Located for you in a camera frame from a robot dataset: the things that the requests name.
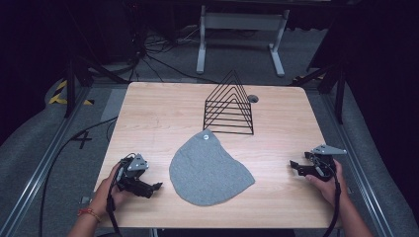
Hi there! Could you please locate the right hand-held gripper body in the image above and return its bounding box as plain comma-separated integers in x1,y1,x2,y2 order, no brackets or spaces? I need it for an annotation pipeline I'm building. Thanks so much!
297,143,348,183

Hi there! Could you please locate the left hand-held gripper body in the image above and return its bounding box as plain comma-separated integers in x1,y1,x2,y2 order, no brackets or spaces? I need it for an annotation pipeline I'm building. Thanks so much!
115,152,155,199

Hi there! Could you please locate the grey felt mat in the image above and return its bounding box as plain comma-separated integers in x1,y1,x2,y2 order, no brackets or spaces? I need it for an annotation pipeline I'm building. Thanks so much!
168,128,257,207

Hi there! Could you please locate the black wire rack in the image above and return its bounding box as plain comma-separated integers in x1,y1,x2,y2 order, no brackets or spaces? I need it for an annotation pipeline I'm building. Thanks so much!
203,69,255,136

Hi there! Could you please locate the person's right hand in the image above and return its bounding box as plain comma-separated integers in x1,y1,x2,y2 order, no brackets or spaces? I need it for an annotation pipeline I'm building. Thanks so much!
304,159,349,207

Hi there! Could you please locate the person's left hand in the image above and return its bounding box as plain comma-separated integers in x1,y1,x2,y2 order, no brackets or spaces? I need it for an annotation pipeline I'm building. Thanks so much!
94,162,133,215

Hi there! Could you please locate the black metal stand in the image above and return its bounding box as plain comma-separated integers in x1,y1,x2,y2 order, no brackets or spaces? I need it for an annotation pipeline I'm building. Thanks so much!
289,61,348,125
63,54,130,119

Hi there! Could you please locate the aluminium floor rail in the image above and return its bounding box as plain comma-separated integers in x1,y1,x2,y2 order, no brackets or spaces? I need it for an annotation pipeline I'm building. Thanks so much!
0,84,92,237
319,92,394,237

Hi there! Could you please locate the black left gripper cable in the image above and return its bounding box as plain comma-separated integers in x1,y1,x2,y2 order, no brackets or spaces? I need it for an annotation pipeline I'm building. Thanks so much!
105,153,136,237

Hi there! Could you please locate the orange bracelet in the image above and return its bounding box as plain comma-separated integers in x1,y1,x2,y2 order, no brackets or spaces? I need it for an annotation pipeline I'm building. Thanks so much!
77,206,102,222

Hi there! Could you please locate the black floor cable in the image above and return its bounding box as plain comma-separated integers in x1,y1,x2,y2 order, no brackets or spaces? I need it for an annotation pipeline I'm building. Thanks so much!
39,116,119,237

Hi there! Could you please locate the bundle of black cables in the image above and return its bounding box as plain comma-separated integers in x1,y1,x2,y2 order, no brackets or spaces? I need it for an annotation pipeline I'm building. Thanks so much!
126,24,220,84

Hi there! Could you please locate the white metal table frame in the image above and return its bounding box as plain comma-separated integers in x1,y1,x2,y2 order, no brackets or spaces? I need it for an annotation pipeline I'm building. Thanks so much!
196,4,292,78

